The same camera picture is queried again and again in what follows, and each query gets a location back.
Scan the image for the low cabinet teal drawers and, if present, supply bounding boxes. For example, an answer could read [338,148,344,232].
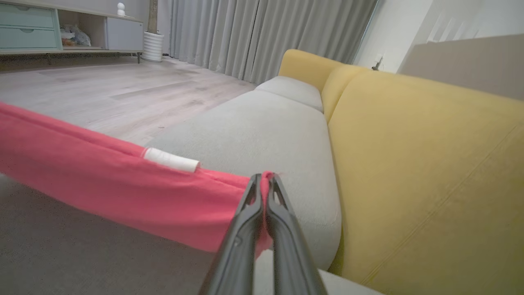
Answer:
[0,0,145,65]

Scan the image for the grey pleated curtain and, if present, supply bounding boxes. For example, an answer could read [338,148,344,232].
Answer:
[158,0,378,85]

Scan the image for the large grey sofa seat cushion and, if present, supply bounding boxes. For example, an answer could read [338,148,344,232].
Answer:
[0,172,385,295]

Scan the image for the yellow sofa end rest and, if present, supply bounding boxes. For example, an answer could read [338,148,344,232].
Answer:
[278,49,345,93]

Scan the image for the clear plastic bag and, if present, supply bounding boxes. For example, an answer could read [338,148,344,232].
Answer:
[60,24,92,47]

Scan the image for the small grey sofa seat cushion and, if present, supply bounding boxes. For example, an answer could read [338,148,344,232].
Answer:
[255,75,324,113]

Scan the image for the brown plant trunk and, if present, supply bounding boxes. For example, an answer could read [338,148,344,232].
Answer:
[147,0,159,34]

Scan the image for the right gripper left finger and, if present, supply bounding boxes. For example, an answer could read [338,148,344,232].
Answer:
[199,173,267,295]

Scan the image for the white ribbed plant pot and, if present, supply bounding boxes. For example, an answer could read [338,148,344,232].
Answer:
[142,31,165,63]

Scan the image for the large yellow sofa backrest cushion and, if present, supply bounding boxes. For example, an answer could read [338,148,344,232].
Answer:
[327,69,524,295]

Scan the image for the medium grey sofa seat cushion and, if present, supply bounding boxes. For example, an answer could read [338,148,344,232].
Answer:
[144,88,343,272]

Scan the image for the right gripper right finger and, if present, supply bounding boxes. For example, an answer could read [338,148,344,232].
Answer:
[266,175,329,295]

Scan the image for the red jersey white sleeves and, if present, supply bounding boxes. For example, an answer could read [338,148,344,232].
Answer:
[0,101,284,261]

